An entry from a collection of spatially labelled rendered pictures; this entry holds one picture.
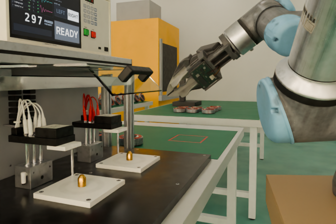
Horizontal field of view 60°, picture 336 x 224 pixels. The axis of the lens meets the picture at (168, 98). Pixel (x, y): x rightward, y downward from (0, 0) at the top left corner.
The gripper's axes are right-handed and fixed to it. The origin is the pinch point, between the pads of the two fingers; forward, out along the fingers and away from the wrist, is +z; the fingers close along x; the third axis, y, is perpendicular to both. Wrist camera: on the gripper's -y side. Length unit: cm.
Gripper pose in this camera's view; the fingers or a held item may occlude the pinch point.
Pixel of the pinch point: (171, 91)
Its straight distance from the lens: 78.8
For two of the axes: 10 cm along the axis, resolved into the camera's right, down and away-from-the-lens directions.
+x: 6.7, 7.0, 2.6
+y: -0.7, 4.0, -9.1
